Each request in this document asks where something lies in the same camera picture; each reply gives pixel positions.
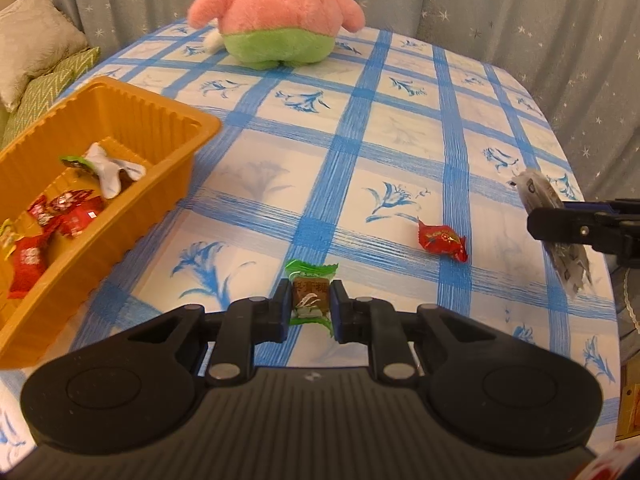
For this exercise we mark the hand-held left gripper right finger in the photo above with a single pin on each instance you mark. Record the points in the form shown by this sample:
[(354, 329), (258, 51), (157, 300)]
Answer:
[(336, 315)]

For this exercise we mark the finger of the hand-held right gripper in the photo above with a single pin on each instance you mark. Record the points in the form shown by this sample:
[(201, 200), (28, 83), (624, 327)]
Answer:
[(615, 206), (565, 226)]

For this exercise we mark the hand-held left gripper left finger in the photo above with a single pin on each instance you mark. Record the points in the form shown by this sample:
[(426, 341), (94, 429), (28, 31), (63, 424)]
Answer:
[(280, 315)]

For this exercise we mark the green brown candy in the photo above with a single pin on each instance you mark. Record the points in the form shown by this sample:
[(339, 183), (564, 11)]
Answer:
[(310, 292)]

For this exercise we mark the dark silver snack packet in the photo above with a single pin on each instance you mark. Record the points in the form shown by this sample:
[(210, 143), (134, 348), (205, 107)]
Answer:
[(537, 190)]

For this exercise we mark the orange plastic tray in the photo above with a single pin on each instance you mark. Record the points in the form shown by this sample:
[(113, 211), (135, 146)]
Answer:
[(145, 195)]

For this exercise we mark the white silver snack wrapper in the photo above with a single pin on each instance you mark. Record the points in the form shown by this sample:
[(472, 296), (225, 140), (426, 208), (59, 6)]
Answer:
[(107, 172)]

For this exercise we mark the small red white candy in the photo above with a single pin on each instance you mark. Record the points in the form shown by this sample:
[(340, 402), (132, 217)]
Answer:
[(70, 197)]

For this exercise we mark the large red snack packet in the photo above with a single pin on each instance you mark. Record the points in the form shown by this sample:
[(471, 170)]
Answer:
[(27, 265)]

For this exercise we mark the yellow candy packet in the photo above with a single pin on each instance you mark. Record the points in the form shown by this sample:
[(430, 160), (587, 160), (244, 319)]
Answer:
[(6, 237)]

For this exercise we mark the red candy with gold print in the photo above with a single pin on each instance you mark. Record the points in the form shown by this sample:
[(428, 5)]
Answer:
[(442, 241)]

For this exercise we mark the blue checked tablecloth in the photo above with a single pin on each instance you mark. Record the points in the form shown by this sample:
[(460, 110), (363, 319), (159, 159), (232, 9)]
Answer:
[(390, 150)]

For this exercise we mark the red wrapped candy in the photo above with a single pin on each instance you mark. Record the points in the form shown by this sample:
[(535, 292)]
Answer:
[(81, 221)]

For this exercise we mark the red white object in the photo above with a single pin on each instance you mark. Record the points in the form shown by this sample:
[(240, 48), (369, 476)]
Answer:
[(605, 470)]

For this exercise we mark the pink star plush toy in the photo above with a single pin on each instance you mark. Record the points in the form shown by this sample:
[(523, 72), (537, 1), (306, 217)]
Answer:
[(275, 5)]

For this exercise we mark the green patterned pillow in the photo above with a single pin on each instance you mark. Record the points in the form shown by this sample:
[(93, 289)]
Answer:
[(55, 80)]

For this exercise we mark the beige pillow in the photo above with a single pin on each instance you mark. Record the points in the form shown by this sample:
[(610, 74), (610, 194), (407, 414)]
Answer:
[(35, 35)]

